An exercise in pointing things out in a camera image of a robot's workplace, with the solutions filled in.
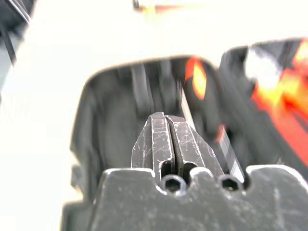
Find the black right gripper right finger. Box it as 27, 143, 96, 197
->
165, 115, 225, 175

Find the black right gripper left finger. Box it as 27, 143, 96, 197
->
130, 111, 174, 169

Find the black plastic tool case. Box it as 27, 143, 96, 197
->
61, 38, 308, 231

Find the orange yellow handled tool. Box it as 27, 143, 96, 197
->
184, 56, 208, 101

